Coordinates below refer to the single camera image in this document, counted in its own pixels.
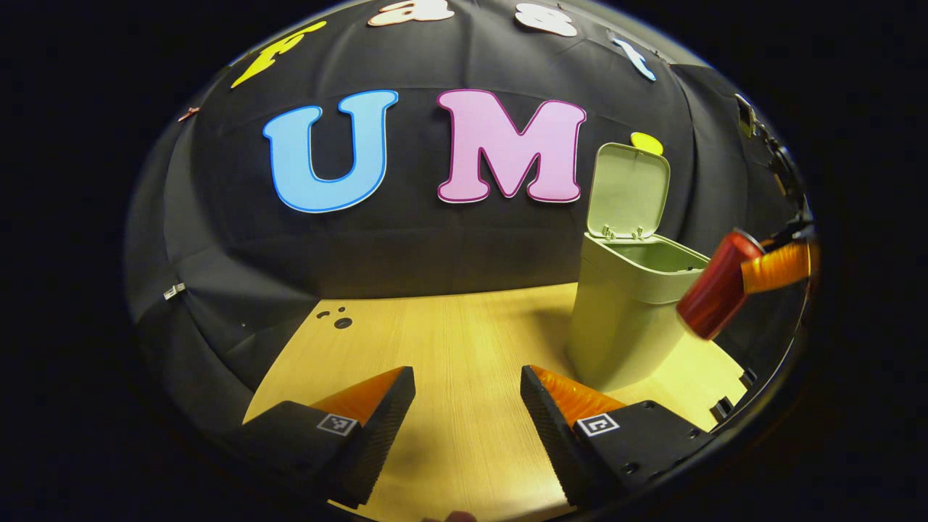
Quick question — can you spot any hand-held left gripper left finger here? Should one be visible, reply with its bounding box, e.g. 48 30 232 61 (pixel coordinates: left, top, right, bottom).
241 366 416 508

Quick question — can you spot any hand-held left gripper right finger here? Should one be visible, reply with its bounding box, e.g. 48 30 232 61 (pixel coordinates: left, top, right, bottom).
519 365 716 510

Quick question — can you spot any red pop can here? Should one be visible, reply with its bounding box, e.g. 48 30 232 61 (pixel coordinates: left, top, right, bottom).
676 228 766 341

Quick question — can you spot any green desktop garbage bin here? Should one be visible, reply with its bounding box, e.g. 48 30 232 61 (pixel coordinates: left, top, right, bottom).
567 142 711 393

